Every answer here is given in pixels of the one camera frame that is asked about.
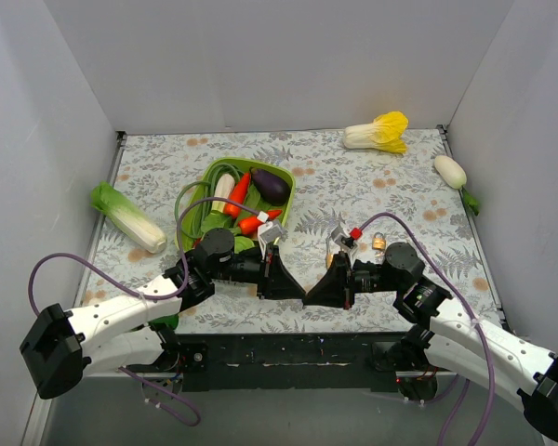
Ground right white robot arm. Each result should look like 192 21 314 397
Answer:
303 243 558 443

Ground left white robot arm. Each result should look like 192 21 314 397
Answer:
20 229 305 400

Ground small brass padlock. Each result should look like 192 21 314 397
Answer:
372 232 387 254

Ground red toy chili pepper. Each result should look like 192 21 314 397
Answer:
237 209 283 236

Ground floral table mat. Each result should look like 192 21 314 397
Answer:
93 129 504 334

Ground green leafy toy in basket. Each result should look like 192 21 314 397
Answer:
198 211 257 254

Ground purple toy eggplant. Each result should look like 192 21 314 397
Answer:
249 168 291 206

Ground orange toy carrot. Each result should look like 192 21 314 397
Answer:
223 172 251 219

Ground green plastic basket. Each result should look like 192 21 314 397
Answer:
175 157 295 252

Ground white toy radish in basket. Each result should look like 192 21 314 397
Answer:
211 173 235 213

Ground green toy long beans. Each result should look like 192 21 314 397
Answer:
174 163 236 241

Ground green bok choy toy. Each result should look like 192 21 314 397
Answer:
149 314 179 330

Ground yellow napa cabbage toy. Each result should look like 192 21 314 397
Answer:
343 111 408 154

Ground white toy daikon radish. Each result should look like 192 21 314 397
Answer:
433 155 481 216

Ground green napa cabbage toy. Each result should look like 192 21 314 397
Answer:
90 181 167 254

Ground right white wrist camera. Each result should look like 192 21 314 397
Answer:
329 225 358 256

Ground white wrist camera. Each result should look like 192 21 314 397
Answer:
257 220 286 256
329 225 358 256

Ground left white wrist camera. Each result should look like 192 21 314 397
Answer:
257 220 286 256

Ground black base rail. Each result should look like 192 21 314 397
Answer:
130 332 443 400

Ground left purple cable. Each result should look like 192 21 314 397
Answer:
28 197 269 427

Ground purple cable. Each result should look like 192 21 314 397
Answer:
28 197 269 427
348 212 498 446

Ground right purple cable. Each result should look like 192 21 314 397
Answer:
348 212 498 446

